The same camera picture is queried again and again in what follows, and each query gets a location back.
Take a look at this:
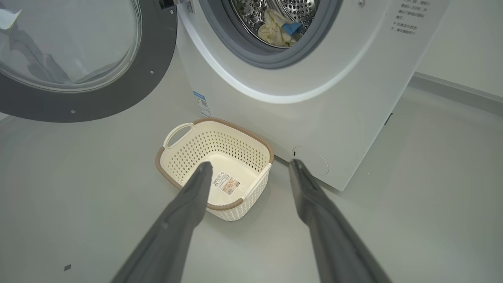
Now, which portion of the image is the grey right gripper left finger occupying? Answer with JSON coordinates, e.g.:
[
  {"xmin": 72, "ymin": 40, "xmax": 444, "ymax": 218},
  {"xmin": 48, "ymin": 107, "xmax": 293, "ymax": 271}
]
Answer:
[{"xmin": 112, "ymin": 161, "xmax": 213, "ymax": 283}]

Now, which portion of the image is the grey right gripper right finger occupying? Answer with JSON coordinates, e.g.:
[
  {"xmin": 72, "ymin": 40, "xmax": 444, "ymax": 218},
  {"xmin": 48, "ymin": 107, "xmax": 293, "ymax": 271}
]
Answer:
[{"xmin": 289, "ymin": 159, "xmax": 393, "ymax": 283}]

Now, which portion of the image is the dark round washing machine door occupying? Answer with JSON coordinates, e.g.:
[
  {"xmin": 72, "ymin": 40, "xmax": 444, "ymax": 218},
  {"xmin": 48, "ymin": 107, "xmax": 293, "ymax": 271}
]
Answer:
[{"xmin": 0, "ymin": 0, "xmax": 178, "ymax": 123}]

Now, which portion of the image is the cream garment with blue patch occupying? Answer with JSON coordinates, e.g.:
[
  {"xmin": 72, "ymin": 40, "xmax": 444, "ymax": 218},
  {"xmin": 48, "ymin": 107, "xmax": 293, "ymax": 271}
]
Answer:
[{"xmin": 257, "ymin": 9, "xmax": 304, "ymax": 48}]

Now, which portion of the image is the cream perforated laundry basket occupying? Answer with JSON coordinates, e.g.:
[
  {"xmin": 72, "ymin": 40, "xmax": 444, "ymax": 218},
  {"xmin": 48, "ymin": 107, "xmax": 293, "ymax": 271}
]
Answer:
[{"xmin": 155, "ymin": 117, "xmax": 275, "ymax": 222}]

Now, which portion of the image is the white front-load washing machine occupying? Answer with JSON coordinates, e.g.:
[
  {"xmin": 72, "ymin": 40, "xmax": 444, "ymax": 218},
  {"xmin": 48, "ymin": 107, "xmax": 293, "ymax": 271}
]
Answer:
[{"xmin": 175, "ymin": 0, "xmax": 452, "ymax": 192}]

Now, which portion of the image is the white product label sticker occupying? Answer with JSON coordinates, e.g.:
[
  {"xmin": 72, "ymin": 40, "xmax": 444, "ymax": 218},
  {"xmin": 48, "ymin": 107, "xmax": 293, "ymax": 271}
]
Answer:
[{"xmin": 212, "ymin": 172, "xmax": 241, "ymax": 196}]

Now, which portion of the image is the blue energy label sticker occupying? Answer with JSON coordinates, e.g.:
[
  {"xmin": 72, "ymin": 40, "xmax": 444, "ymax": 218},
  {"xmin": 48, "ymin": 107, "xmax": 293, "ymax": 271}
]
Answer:
[{"xmin": 193, "ymin": 91, "xmax": 212, "ymax": 118}]

